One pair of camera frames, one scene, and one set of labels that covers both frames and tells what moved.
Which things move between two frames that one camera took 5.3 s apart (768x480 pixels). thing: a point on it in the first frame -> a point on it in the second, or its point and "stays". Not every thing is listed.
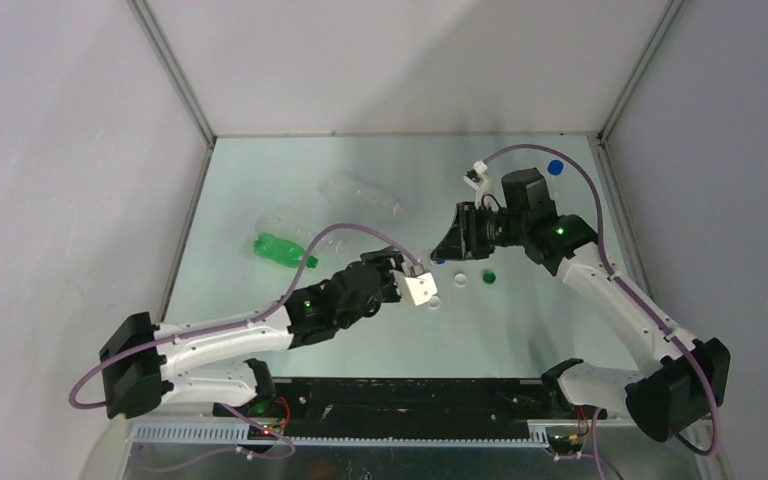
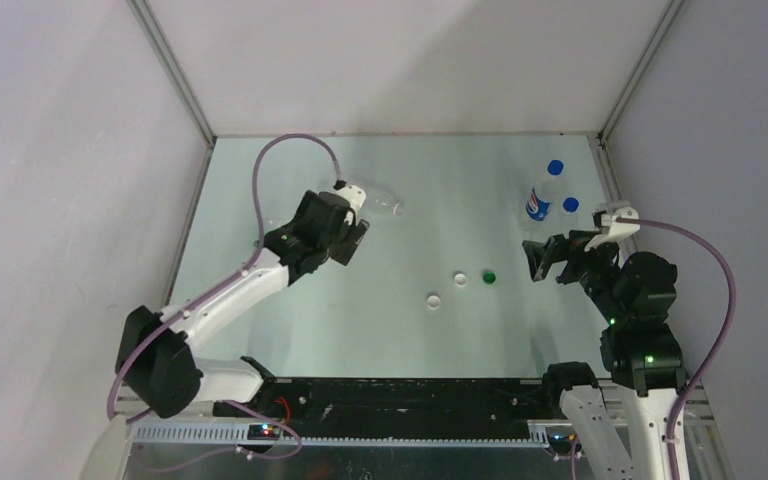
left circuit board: [255, 433] stays
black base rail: [476, 405] stays
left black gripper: [388, 262] -> [344, 246]
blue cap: [555, 167] stays
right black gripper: [462, 241] -> [557, 246]
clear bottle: [423, 257] -> [570, 207]
